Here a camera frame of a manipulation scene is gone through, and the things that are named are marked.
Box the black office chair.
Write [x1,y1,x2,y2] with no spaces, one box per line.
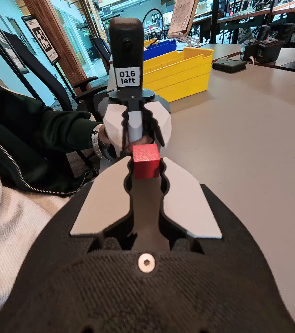
[3,31,109,167]

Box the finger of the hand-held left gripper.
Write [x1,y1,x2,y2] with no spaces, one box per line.
[103,104,127,158]
[143,101,172,148]

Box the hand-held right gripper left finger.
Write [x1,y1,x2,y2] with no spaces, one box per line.
[70,156,135,237]

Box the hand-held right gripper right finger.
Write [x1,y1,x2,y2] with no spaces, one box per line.
[160,157,223,238]

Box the cardboard board on stand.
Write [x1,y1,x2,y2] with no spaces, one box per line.
[168,0,200,44]

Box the silver wristwatch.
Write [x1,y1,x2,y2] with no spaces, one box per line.
[91,126,106,160]

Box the person's clothed torso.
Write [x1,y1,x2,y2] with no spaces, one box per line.
[0,74,98,322]

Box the wooden post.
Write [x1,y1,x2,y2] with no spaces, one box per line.
[22,0,92,97]

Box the black camera charging dock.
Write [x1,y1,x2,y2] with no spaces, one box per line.
[258,23,295,63]
[241,25,271,61]

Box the person's left hand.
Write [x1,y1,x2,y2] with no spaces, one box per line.
[97,124,155,148]

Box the grey desk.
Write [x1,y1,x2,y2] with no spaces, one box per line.
[99,43,295,333]

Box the blue plastic bin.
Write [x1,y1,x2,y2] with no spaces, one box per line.
[143,39,177,61]

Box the red cube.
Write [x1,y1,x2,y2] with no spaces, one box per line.
[132,144,161,180]

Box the yellow plastic bin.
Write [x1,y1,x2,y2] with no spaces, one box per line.
[142,47,215,103]

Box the black framed marker sign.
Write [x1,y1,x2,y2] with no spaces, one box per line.
[21,14,61,65]

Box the black charger dock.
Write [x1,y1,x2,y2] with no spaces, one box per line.
[212,58,247,74]

